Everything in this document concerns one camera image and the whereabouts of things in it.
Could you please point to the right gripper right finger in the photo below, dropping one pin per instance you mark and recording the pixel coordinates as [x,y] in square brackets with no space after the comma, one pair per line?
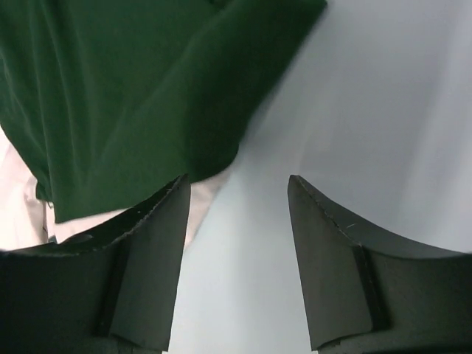
[368,289]

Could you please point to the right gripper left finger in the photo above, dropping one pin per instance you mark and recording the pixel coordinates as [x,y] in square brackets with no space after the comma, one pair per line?
[111,287]

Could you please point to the white green raglan t-shirt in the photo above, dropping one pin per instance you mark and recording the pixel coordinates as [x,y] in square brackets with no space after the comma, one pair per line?
[104,102]

